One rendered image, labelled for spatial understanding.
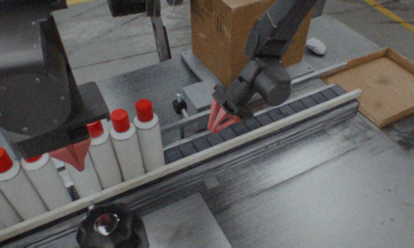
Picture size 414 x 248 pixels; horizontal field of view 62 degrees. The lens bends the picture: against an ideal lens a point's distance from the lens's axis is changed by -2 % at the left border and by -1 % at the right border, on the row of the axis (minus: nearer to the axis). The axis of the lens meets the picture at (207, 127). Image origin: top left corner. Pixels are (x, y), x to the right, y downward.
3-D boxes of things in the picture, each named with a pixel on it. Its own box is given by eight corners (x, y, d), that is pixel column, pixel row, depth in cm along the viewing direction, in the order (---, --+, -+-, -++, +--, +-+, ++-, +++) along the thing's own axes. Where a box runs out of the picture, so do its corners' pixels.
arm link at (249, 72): (266, 58, 81) (251, 48, 77) (282, 73, 76) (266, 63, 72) (249, 82, 83) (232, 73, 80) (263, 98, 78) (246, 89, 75)
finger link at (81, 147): (106, 179, 43) (86, 125, 36) (47, 202, 41) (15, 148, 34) (92, 144, 47) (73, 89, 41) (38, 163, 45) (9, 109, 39)
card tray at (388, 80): (379, 128, 99) (385, 118, 96) (319, 78, 115) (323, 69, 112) (448, 97, 109) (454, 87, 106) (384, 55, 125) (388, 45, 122)
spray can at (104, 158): (101, 194, 78) (76, 131, 63) (100, 176, 81) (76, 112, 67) (125, 189, 79) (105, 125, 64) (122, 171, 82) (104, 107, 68)
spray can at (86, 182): (87, 208, 75) (58, 147, 60) (76, 193, 78) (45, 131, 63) (107, 195, 78) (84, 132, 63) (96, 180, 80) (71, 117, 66)
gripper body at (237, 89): (232, 116, 76) (253, 89, 74) (211, 89, 83) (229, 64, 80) (250, 122, 81) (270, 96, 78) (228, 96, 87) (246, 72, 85)
